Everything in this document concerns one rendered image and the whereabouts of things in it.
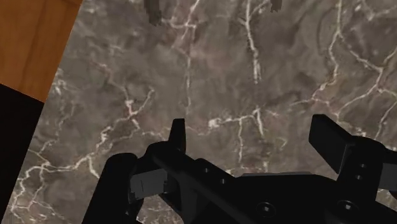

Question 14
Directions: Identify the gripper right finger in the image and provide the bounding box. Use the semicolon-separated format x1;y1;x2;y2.
308;114;397;224

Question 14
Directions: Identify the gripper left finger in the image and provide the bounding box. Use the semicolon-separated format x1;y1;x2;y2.
81;118;256;224

